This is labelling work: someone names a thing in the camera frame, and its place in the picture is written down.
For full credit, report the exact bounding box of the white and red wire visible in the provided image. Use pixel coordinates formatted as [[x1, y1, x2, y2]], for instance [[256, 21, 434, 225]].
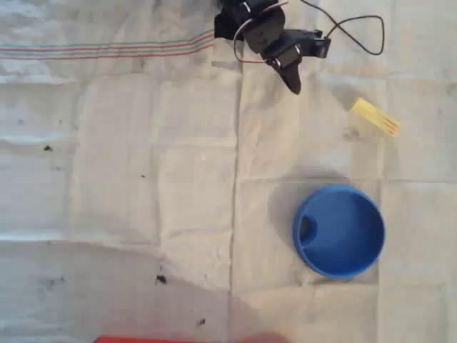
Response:
[[233, 1, 291, 66]]

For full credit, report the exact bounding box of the blue round bowl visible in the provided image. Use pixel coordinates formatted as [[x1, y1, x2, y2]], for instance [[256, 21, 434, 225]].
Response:
[[292, 184, 386, 280]]

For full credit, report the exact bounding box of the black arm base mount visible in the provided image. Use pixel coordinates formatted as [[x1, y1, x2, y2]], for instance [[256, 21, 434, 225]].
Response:
[[213, 14, 246, 40]]

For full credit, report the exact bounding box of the white cloth with stripes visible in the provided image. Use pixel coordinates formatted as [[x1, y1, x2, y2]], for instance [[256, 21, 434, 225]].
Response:
[[0, 0, 457, 343]]

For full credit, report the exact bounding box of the thin black cable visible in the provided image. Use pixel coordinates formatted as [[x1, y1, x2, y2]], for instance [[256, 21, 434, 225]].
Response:
[[299, 0, 386, 56]]

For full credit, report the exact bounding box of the yellow rectangular block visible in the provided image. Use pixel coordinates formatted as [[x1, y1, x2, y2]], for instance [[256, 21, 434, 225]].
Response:
[[348, 97, 401, 139]]

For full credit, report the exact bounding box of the red flat object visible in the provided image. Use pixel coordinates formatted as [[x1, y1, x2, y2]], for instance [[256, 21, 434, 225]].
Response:
[[93, 332, 288, 343]]

